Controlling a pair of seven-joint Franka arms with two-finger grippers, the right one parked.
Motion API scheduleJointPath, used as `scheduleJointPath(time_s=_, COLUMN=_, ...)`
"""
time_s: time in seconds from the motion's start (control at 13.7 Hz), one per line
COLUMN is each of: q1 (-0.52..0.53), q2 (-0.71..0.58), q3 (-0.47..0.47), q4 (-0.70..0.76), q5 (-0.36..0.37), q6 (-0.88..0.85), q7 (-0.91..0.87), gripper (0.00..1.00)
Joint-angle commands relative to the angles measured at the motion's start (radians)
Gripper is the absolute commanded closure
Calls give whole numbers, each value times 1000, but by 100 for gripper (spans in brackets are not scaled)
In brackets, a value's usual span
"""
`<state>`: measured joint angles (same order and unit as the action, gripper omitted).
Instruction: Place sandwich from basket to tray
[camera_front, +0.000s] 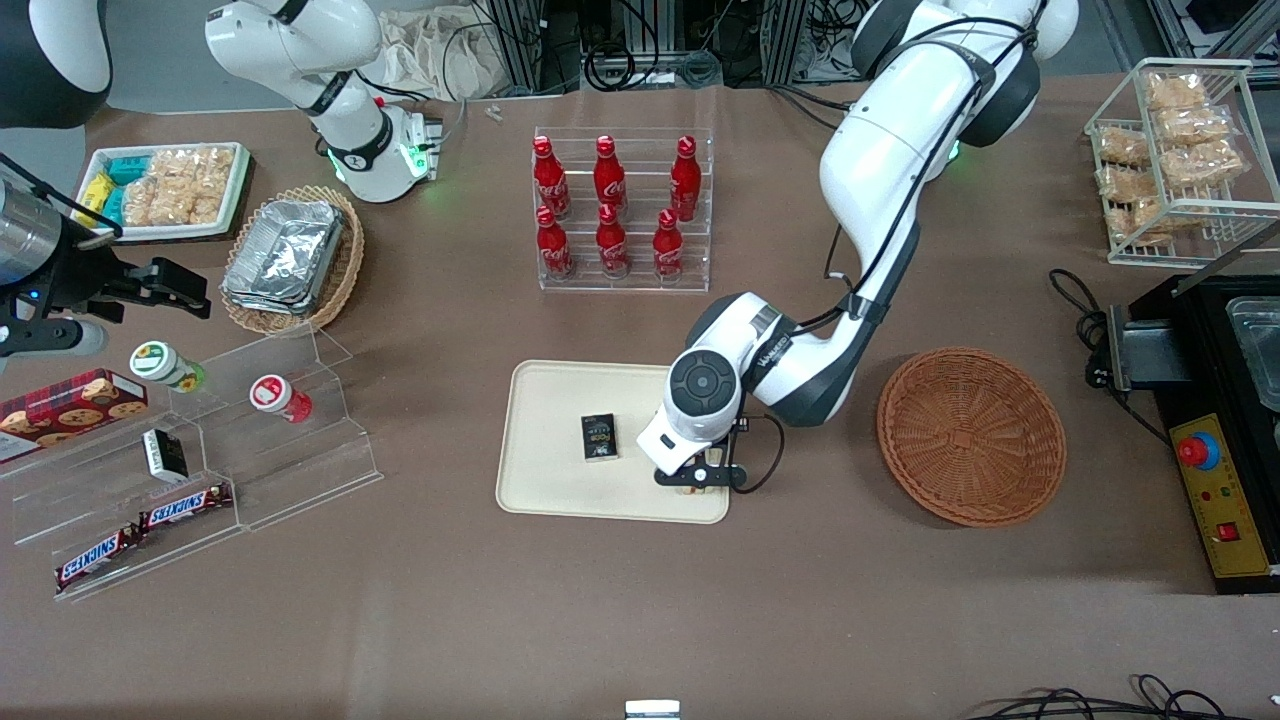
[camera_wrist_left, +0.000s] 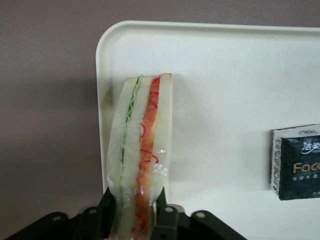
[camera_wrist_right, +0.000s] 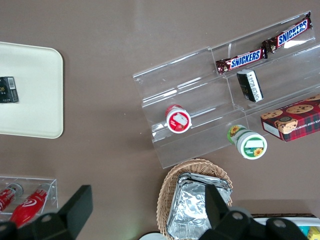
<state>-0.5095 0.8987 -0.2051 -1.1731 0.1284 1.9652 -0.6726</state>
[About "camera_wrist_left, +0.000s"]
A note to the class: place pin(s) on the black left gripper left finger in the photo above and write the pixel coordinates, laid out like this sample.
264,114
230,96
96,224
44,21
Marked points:
105,220

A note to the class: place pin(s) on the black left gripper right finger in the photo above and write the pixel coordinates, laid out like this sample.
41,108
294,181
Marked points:
167,222

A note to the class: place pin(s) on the triangle sandwich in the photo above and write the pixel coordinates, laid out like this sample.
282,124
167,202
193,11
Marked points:
142,150

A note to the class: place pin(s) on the cream plastic tray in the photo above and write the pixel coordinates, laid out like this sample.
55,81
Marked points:
225,87

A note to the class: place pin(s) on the black tissue pack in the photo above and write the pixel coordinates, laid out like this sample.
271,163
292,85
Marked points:
297,170

